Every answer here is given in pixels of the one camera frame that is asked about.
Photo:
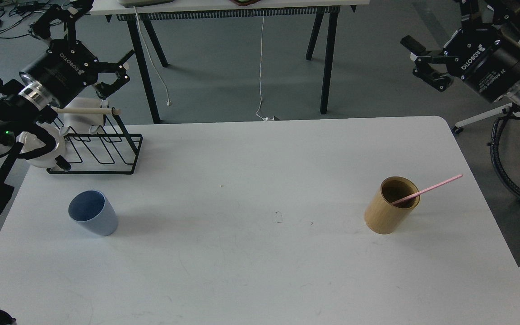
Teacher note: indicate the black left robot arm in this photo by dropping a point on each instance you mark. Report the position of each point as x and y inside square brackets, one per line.
[25, 108]

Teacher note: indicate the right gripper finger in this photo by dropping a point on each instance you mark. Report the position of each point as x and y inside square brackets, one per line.
[424, 60]
[471, 18]

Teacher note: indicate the background table with black legs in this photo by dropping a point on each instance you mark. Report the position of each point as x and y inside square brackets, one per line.
[140, 14]

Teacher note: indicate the black wire dish rack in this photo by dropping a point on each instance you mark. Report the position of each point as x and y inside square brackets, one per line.
[113, 150]

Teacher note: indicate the blue plastic cup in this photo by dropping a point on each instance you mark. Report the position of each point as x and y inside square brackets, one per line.
[93, 211]

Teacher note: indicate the white cup in rack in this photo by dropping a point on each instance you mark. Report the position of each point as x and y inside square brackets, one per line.
[80, 123]

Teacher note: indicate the bamboo cylinder holder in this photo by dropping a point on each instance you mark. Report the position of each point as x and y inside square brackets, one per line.
[383, 216]

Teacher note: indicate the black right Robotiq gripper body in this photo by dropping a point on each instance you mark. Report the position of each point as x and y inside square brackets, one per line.
[485, 60]

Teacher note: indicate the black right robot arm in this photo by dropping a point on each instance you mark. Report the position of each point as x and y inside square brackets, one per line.
[511, 30]

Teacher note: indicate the pink chopstick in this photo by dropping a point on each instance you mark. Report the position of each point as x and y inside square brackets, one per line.
[420, 192]

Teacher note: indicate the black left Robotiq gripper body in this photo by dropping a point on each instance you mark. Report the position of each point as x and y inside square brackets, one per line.
[63, 72]

